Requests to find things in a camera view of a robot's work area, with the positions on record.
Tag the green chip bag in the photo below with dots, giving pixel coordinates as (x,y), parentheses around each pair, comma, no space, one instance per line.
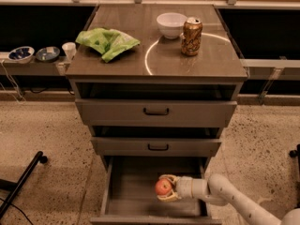
(108,42)

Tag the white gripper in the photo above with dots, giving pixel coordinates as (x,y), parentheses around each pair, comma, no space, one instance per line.
(185,187)

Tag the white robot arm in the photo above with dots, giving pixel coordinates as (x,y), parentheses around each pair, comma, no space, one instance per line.
(218,190)

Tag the grey drawer cabinet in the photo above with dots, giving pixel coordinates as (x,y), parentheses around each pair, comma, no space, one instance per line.
(157,70)

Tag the open bottom drawer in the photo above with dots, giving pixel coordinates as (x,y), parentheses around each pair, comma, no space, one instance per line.
(130,199)

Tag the white bowl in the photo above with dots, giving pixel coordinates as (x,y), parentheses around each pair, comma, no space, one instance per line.
(170,24)

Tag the middle drawer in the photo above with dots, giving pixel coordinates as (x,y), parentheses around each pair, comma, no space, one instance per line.
(151,147)

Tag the red apple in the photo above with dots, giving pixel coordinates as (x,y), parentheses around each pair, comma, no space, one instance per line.
(163,187)

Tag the dark blue bowl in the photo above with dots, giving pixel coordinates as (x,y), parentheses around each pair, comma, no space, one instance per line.
(48,54)

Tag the blue patterned bowl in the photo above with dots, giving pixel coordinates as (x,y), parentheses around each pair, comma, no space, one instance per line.
(21,55)

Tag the white paper cup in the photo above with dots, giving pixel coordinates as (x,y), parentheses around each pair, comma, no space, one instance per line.
(69,49)

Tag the gold drink can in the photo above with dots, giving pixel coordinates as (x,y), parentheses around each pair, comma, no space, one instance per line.
(191,37)

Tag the top drawer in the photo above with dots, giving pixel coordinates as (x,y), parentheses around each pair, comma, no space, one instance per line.
(155,113)

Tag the side shelf ledge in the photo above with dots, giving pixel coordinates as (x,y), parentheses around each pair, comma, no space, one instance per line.
(34,68)

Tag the black caster wheel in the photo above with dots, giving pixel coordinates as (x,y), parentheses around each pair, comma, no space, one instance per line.
(295,156)

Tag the black chair leg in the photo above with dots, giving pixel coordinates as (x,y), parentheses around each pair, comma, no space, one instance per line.
(13,188)

